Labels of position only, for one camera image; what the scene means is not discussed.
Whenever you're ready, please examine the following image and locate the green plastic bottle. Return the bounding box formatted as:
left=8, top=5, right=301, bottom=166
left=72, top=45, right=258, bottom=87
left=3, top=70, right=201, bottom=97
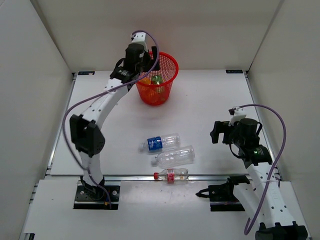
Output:
left=151, top=75, right=163, bottom=85

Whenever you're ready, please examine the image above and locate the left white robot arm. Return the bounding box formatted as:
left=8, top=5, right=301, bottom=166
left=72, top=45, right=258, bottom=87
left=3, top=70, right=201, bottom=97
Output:
left=69, top=43, right=160, bottom=204

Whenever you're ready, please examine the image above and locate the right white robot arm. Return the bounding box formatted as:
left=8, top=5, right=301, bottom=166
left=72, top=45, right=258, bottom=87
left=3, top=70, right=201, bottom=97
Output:
left=196, top=118, right=308, bottom=240

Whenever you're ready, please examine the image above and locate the red mesh plastic bin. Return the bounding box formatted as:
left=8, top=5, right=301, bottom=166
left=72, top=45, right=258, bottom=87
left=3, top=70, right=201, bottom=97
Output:
left=135, top=52, right=179, bottom=106

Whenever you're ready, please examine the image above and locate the blue label clear bottle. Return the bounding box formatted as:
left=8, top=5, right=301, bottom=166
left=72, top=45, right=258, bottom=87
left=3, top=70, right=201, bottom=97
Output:
left=138, top=133, right=181, bottom=153

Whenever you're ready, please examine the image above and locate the clear plastic bottle white cap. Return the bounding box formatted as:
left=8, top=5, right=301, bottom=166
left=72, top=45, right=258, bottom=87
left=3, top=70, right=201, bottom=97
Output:
left=151, top=145, right=195, bottom=169

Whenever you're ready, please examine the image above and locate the clear bottle red label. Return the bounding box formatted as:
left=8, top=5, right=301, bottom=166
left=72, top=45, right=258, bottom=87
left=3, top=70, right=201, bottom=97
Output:
left=153, top=168, right=189, bottom=184

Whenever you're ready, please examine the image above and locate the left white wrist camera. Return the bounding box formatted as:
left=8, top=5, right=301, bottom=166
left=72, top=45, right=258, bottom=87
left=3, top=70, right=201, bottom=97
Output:
left=131, top=32, right=147, bottom=48

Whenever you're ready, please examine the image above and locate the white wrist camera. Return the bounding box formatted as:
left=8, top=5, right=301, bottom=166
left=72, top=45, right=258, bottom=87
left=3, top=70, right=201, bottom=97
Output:
left=131, top=32, right=147, bottom=48
left=228, top=106, right=247, bottom=127

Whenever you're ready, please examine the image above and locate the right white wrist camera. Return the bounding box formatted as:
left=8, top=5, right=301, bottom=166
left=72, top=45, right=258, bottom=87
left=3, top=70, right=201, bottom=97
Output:
left=228, top=106, right=247, bottom=127

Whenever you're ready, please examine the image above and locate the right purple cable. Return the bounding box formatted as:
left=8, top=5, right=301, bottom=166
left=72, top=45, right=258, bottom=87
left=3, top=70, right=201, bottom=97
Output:
left=234, top=104, right=287, bottom=236

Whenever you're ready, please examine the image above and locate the purple cable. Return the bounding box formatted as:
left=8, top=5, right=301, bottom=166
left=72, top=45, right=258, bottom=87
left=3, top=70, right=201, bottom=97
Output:
left=234, top=104, right=287, bottom=236
left=62, top=30, right=161, bottom=208

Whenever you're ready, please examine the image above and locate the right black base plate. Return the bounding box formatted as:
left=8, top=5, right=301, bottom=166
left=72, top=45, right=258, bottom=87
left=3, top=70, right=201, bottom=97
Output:
left=195, top=183, right=245, bottom=212

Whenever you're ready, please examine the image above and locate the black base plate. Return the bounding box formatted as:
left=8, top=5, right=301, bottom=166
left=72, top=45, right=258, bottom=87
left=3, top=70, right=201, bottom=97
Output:
left=195, top=183, right=245, bottom=212
left=73, top=181, right=121, bottom=211

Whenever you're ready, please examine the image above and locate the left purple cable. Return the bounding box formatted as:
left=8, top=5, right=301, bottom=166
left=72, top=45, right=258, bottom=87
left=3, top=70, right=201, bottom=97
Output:
left=62, top=30, right=161, bottom=208

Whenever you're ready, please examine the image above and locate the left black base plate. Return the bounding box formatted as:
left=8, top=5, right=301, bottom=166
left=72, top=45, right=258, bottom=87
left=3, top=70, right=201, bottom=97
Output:
left=73, top=181, right=121, bottom=211

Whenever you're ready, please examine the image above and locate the aluminium table rail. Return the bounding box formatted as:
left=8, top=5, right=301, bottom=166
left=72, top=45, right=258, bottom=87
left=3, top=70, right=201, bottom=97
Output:
left=46, top=174, right=283, bottom=183

